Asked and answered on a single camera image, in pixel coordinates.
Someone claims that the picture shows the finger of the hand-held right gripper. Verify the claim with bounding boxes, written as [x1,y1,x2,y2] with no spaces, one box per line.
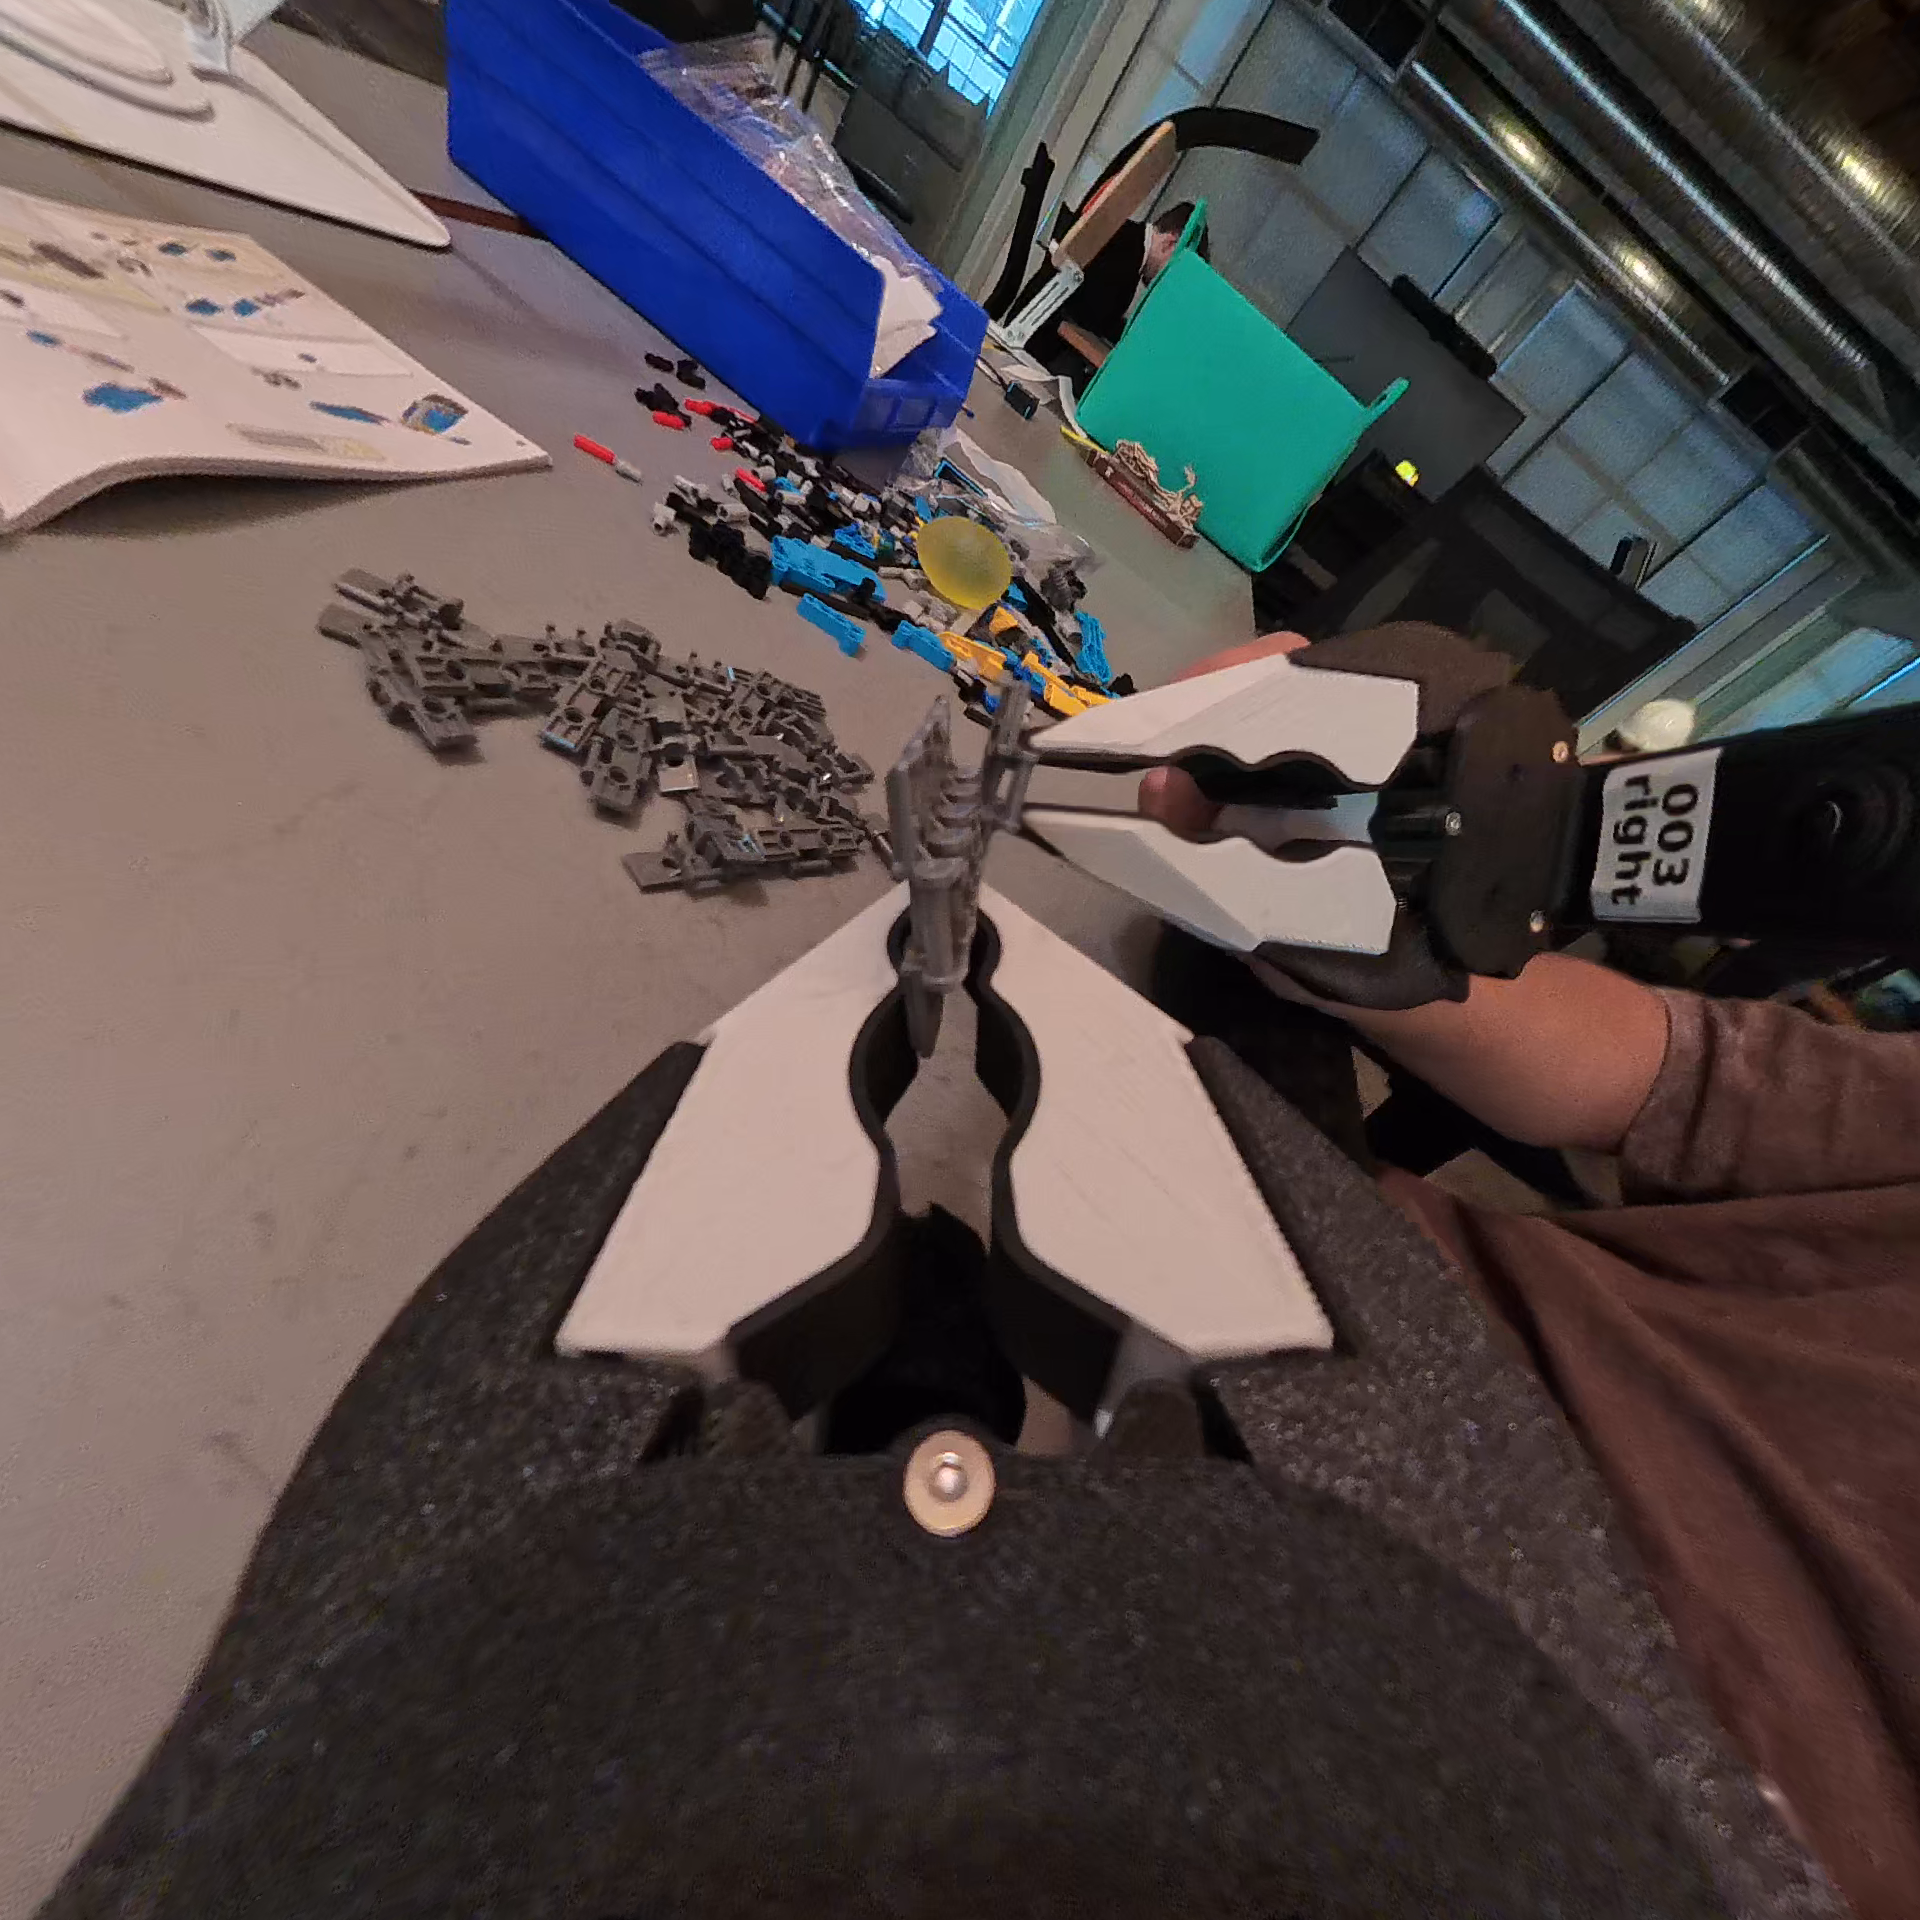
[1018,802,1407,957]
[1028,658,1420,795]

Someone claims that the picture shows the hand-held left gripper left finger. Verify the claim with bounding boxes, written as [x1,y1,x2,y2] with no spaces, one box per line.
[554,888,923,1375]

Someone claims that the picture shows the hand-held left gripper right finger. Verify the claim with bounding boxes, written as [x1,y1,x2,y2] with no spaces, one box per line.
[967,885,1337,1436]

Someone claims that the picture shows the grey track link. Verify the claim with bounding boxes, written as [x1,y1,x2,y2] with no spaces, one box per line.
[980,678,1041,869]

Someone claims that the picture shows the grey track chain segment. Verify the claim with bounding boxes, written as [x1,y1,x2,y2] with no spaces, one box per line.
[883,696,999,1062]

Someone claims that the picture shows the pile of grey track pieces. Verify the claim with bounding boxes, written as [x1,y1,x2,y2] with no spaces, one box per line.
[314,566,892,897]

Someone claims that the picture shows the person's right forearm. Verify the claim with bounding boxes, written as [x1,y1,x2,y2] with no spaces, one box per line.
[1250,957,1678,1159]

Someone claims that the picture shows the grey desk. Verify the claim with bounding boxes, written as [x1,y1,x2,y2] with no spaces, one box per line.
[0,18,1263,1920]

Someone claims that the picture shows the person's right hand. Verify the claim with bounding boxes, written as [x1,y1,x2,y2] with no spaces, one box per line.
[1132,629,1319,843]

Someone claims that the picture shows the black perforated foam pad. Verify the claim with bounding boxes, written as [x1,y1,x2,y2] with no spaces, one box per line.
[1154,929,1502,1188]

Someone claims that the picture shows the small wooden model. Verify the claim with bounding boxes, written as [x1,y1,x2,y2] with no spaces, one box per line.
[1086,438,1209,553]

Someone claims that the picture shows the black machine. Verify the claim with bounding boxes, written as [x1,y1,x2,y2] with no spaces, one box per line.
[1250,451,1704,723]

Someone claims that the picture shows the teal plastic bin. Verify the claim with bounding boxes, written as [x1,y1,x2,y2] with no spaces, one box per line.
[1074,200,1414,574]

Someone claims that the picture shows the yellow translucent dome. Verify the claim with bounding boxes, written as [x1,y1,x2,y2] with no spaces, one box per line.
[915,514,1017,611]

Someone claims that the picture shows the white stand with wooden board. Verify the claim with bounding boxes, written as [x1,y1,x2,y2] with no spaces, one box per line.
[989,118,1188,342]

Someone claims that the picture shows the person's brown shirt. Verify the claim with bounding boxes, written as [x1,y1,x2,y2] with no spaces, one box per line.
[1379,985,1920,1920]

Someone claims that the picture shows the bright window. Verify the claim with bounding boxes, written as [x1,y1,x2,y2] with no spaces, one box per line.
[853,0,1056,112]

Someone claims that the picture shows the clear plastic bags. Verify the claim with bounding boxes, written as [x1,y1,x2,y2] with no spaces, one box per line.
[635,43,905,274]

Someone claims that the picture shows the blue storage bin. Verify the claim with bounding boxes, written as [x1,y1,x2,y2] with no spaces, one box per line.
[438,0,996,455]

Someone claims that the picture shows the instruction manual booklet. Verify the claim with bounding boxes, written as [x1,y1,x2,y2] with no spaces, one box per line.
[0,182,554,539]

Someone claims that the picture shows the white book stand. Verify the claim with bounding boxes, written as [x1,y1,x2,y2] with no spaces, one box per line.
[0,0,454,250]

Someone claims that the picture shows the silver air duct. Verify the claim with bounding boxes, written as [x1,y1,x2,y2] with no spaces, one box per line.
[1402,0,1920,504]

